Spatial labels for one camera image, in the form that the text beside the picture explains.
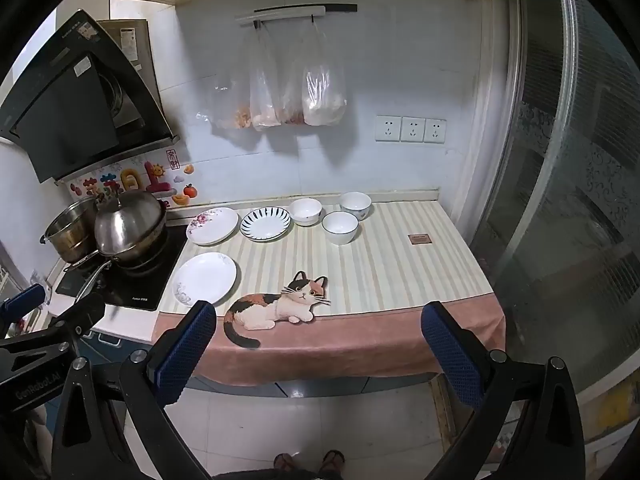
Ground striped cat print mat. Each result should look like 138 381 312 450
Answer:
151 200 507 389

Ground dark striped rim plate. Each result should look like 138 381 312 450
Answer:
240 206 292 243

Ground clear bag with pale contents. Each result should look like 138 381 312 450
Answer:
249 26 283 132

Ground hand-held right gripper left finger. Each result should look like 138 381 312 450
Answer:
51 300 218 480

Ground person's right foot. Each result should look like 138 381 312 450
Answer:
320 450 346 476

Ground clear bag with red contents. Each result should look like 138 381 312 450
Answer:
277 55 307 126

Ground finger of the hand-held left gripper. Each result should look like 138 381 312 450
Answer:
0 283 47 328
0 291 107 357

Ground person's left foot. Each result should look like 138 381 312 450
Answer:
274 452 301 477

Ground black induction cooktop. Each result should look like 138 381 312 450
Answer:
55 220 189 311

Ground clear bag with orange contents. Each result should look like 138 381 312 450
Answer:
211 35 257 131

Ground grey floral white plate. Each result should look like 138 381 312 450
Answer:
172 252 238 307

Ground large clear plastic bag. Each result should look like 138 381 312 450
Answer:
301 22 348 127

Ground white bowl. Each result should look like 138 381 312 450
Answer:
321 211 359 246
289 198 322 227

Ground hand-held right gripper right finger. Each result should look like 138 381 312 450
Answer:
420 301 587 480

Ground person's foot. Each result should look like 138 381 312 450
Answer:
274 452 301 477
320 450 346 476

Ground pink floral white plate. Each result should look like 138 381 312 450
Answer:
186 207 240 247

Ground colourful wall stickers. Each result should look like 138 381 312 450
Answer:
70 149 199 209

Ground stainless steel stock pot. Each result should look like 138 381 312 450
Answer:
41 195 101 264

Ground steel wok with domed lid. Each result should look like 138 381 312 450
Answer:
94 189 171 269

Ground black range hood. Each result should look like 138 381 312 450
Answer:
0 9 180 184

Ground wall hook rail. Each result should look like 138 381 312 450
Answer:
235 4 358 26

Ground patterned glass sliding door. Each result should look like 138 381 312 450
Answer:
470 0 640 411

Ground pale grey round plate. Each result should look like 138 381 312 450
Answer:
340 191 373 222

